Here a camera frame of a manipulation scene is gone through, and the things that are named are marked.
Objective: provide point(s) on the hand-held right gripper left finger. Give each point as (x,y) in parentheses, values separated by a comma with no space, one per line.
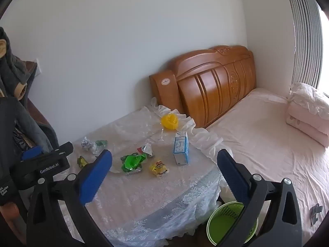
(96,177)

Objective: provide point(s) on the white ruffled pillow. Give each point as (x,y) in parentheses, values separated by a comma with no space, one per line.
(305,94)

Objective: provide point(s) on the folded pink quilt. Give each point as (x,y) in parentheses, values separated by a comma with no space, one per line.
(305,126)

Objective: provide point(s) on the carved wooden headboard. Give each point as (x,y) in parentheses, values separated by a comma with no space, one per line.
(205,90)

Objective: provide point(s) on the small yellow-green wrapper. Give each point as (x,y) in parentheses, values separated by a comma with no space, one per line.
(82,161)

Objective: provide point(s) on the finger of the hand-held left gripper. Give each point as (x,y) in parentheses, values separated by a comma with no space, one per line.
(64,148)
(30,153)

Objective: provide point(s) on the clear stemmed glass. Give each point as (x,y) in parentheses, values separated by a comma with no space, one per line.
(161,133)

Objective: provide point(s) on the grey pleated curtain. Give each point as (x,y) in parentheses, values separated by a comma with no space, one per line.
(305,36)

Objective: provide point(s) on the green plastic waste basket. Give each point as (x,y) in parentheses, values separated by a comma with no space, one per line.
(223,221)

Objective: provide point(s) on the small grey clip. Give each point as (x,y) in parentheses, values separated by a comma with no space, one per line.
(315,213)

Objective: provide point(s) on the blue and white milk carton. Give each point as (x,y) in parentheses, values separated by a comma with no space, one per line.
(181,149)

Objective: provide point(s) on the yellow cartoon toy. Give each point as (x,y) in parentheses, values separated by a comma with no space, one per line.
(159,168)

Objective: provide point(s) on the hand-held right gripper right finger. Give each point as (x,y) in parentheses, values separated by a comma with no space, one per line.
(231,177)

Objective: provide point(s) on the green snack wrapper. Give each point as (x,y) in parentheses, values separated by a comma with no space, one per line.
(132,162)

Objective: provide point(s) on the silver foil wrapper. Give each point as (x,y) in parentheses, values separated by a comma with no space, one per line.
(147,149)

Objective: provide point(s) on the yellow ball toy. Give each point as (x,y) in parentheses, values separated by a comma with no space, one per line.
(169,121)

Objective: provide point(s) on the lace-covered table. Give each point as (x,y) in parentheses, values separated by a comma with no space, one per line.
(154,198)

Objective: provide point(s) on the green and white wrapper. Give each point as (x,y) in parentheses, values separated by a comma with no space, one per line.
(99,145)

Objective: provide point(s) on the grey hanging coat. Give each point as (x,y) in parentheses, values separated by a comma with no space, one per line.
(15,67)

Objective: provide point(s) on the bed with pink sheet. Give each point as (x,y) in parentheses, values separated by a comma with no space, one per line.
(257,139)

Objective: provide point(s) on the white paper ball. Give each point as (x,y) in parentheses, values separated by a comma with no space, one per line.
(86,144)

